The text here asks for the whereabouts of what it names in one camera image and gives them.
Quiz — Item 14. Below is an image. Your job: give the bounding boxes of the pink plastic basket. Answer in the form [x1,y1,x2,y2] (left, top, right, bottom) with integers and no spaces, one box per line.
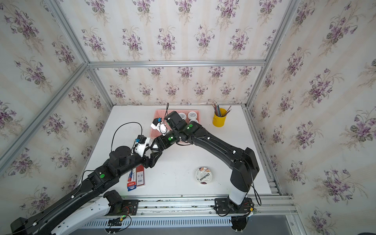
[150,109,201,139]

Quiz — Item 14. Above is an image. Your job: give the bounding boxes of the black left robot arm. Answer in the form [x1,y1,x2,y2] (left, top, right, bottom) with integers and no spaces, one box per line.
[10,146,162,235]

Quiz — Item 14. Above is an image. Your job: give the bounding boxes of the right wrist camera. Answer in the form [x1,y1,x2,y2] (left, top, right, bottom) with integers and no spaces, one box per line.
[164,111,187,131]

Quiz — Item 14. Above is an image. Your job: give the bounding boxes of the aluminium mounting rail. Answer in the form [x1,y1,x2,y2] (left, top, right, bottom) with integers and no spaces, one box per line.
[122,194,298,218]

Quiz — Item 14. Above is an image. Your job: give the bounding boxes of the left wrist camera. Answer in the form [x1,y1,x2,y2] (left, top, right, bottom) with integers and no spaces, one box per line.
[134,135,151,157]

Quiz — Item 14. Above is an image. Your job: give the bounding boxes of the pencils in cup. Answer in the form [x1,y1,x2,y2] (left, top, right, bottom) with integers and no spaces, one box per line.
[212,102,232,117]

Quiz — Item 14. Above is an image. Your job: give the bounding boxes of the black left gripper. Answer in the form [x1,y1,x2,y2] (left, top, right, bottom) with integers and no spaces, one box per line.
[115,148,163,179]

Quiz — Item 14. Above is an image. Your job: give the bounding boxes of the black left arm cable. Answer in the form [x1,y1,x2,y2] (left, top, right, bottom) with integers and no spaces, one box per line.
[111,121,144,153]

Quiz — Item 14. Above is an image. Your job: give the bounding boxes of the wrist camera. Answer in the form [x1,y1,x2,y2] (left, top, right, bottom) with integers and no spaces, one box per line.
[164,111,187,131]
[134,135,151,157]

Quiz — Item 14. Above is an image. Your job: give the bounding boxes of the red pencil box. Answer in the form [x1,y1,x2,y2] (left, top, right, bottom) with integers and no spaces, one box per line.
[136,165,145,187]

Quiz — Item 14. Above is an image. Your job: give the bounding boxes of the wide Chobani yogurt cup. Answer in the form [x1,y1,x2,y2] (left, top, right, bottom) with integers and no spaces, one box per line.
[195,166,212,185]

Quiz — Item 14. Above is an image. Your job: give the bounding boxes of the yellow pencil cup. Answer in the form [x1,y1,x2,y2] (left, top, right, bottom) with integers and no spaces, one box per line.
[212,108,227,127]

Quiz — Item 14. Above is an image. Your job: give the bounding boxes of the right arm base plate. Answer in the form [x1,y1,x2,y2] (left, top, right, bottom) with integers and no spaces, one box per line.
[213,197,255,216]

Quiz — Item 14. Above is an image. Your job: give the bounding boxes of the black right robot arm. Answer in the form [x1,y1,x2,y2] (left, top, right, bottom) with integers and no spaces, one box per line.
[147,120,259,206]

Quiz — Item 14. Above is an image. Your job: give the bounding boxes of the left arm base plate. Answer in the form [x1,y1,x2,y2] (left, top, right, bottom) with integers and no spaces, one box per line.
[103,190,140,216]

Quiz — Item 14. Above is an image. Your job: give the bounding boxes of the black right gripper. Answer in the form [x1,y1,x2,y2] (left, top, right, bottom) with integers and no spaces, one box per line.
[147,129,180,153]

